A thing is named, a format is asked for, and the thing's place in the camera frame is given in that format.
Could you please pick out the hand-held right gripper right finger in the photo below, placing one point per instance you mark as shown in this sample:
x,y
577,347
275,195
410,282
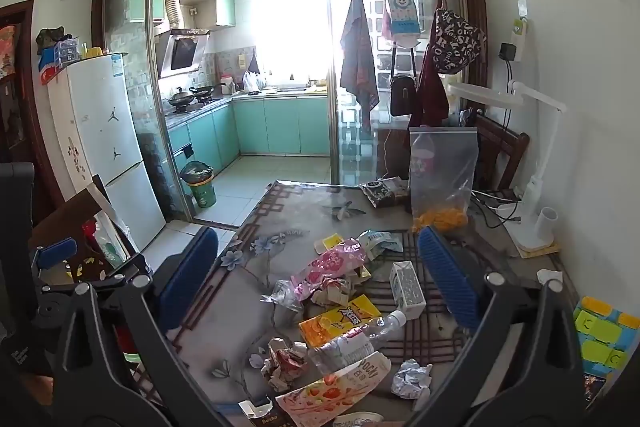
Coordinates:
x,y
447,277

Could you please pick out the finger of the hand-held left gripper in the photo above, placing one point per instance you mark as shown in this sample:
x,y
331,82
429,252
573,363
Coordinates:
x,y
55,252

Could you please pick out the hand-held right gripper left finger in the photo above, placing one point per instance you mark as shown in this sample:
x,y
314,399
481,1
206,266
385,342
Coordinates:
x,y
192,272

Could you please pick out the white milk carton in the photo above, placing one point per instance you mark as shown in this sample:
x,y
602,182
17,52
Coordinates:
x,y
407,289

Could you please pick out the brown white paper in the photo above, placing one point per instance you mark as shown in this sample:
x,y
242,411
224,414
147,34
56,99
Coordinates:
x,y
332,292

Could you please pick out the pink snack wrapper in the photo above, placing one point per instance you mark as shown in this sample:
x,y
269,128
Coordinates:
x,y
330,264

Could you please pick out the yellow snack box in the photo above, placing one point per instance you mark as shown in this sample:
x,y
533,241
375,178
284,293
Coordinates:
x,y
335,317

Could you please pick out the red white wrapper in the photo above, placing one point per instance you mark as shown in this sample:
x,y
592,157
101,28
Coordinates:
x,y
285,362

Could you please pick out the dark brown box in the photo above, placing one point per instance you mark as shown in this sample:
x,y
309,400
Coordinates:
x,y
265,416

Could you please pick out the crumpled pale blue wrapper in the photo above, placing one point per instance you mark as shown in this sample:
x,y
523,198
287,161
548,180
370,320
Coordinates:
x,y
380,243

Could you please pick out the dark wooden cabinet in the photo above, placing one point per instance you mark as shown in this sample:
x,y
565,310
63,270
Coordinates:
x,y
20,132

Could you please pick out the green kitchen waste bin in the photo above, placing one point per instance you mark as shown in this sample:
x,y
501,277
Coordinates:
x,y
200,187

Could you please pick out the crumpled clear plastic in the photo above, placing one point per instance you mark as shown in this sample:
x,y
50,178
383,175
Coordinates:
x,y
285,297

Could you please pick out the clear zip bag with snacks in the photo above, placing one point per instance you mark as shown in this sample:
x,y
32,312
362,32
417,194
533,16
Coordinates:
x,y
442,177

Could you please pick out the crumpled white tissue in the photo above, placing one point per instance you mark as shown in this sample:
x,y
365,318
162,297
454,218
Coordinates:
x,y
549,277

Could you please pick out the black snack packet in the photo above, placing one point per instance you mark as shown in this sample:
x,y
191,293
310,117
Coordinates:
x,y
385,192

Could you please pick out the crumpled silver white foil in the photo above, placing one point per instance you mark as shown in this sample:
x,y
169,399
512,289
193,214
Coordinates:
x,y
411,379

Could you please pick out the white desk lamp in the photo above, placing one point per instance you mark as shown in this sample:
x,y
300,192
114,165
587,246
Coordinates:
x,y
532,197

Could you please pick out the white refrigerator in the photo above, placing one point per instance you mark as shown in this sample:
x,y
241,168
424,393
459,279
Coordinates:
x,y
100,132

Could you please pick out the clear plastic bottle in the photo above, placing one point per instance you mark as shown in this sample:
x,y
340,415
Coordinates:
x,y
350,344

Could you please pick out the small yellow packet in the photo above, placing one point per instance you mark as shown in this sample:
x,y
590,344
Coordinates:
x,y
330,243

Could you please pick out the plain wooden chair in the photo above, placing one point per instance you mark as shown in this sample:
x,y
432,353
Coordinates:
x,y
500,147

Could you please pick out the blue box with green blocks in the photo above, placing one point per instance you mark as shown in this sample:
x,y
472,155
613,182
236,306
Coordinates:
x,y
600,332

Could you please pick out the teal lower kitchen cabinets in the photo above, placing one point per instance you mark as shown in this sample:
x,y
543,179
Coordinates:
x,y
280,127

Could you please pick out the pink strawberry snack box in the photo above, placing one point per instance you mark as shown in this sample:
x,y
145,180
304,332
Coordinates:
x,y
325,394

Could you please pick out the clear plastic drawer box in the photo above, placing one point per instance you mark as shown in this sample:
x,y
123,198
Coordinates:
x,y
67,52

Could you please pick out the black wok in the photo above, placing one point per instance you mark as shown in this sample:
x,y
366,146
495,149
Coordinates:
x,y
181,98

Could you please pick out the dark red garment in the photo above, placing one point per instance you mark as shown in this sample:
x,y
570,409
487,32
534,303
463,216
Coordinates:
x,y
430,97

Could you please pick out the black handbag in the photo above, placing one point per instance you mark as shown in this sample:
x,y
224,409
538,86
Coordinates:
x,y
402,97

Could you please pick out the white plastic bag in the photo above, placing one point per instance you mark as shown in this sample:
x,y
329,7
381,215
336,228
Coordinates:
x,y
251,83

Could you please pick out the black range hood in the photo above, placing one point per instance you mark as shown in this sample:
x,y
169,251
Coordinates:
x,y
182,54

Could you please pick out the black letter-print bag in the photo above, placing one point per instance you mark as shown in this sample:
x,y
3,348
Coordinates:
x,y
457,42

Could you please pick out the plaid hanging towel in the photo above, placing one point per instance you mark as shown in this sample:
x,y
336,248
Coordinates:
x,y
357,57

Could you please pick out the carton-shaped blue white bag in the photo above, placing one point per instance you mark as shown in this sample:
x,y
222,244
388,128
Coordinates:
x,y
402,14

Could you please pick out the black wall charger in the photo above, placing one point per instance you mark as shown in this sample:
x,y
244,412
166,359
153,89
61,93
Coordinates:
x,y
507,52

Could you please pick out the silver vent duct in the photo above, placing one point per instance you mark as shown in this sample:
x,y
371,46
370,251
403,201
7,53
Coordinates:
x,y
172,12

